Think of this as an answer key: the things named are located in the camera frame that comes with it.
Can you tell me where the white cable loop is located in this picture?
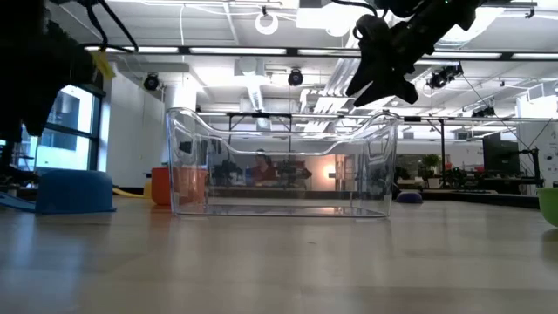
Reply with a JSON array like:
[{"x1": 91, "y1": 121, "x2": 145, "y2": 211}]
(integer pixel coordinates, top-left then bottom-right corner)
[{"x1": 255, "y1": 10, "x2": 279, "y2": 36}]

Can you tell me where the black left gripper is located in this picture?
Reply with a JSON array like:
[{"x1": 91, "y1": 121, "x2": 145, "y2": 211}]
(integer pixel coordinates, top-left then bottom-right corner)
[{"x1": 0, "y1": 21, "x2": 95, "y2": 143}]

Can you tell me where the light blue measuring cup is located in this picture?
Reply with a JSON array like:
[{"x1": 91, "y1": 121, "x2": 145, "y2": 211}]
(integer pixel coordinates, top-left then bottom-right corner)
[{"x1": 0, "y1": 168, "x2": 117, "y2": 215}]

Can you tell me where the orange measuring cup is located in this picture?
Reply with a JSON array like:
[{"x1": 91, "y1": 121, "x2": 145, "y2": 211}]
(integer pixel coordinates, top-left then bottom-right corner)
[{"x1": 150, "y1": 167, "x2": 209, "y2": 207}]

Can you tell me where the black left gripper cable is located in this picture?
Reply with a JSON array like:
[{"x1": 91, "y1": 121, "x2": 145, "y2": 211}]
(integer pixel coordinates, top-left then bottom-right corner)
[{"x1": 85, "y1": 0, "x2": 140, "y2": 53}]

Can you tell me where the black aluminium table frame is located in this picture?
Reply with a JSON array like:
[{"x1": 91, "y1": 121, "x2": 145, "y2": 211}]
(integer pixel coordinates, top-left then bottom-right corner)
[{"x1": 420, "y1": 188, "x2": 541, "y2": 209}]

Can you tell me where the green potted plant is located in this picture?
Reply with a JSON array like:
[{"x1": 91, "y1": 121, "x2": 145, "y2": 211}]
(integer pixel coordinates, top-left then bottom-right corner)
[{"x1": 420, "y1": 153, "x2": 442, "y2": 189}]

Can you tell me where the black overhead frame bar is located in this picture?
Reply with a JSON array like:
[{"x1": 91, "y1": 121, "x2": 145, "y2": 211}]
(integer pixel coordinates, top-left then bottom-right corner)
[{"x1": 85, "y1": 44, "x2": 558, "y2": 62}]

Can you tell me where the dark blue measuring cup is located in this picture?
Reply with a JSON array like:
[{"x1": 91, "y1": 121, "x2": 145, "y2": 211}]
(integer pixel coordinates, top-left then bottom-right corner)
[{"x1": 396, "y1": 190, "x2": 424, "y2": 205}]

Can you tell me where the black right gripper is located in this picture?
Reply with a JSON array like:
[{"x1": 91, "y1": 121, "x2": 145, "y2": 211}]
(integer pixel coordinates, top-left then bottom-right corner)
[{"x1": 346, "y1": 10, "x2": 437, "y2": 108}]

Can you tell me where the black metal stand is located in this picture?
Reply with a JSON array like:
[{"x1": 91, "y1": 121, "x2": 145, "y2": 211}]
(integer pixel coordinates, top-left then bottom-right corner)
[{"x1": 403, "y1": 115, "x2": 446, "y2": 187}]

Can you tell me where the window with dark frame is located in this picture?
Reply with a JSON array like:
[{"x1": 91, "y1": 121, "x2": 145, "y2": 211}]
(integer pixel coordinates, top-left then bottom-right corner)
[{"x1": 12, "y1": 85, "x2": 104, "y2": 172}]

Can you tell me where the person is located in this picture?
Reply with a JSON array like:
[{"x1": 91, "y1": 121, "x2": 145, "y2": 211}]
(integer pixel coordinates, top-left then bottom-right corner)
[{"x1": 250, "y1": 150, "x2": 276, "y2": 183}]

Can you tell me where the clear plastic basket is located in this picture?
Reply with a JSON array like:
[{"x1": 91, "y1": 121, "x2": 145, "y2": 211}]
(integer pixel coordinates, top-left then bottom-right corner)
[{"x1": 164, "y1": 106, "x2": 401, "y2": 219}]

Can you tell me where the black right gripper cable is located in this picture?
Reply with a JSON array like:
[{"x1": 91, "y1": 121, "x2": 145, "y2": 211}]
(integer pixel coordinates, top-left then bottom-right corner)
[{"x1": 330, "y1": 0, "x2": 380, "y2": 18}]

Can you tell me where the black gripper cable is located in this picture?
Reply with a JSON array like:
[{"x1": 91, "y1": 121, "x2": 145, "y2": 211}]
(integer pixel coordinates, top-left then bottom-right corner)
[
  {"x1": 330, "y1": 0, "x2": 380, "y2": 18},
  {"x1": 85, "y1": 0, "x2": 140, "y2": 53}
]

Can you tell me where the black metal gantry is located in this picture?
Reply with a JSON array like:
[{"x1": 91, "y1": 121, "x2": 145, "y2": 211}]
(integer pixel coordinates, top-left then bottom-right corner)
[{"x1": 226, "y1": 112, "x2": 293, "y2": 145}]

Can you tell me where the green measuring cup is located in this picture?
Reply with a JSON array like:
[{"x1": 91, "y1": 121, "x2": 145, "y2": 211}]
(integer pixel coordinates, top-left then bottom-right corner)
[{"x1": 536, "y1": 187, "x2": 558, "y2": 228}]

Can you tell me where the yellow block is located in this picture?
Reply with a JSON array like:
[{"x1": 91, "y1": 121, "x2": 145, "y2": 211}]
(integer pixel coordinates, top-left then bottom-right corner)
[{"x1": 92, "y1": 50, "x2": 117, "y2": 80}]

